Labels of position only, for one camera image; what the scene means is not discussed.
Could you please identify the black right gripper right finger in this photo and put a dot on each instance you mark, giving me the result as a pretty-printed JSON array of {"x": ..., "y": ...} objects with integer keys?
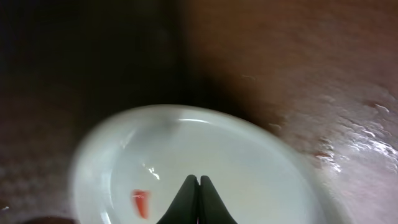
[{"x": 211, "y": 209}]

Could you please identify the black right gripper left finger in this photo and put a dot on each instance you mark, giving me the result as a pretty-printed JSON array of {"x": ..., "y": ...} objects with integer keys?
[{"x": 184, "y": 207}]

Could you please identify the white plate with red stain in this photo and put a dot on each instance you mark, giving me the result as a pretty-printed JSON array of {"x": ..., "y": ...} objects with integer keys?
[{"x": 131, "y": 166}]

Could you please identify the brown plastic serving tray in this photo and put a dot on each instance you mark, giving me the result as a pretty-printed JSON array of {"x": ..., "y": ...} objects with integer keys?
[{"x": 68, "y": 65}]

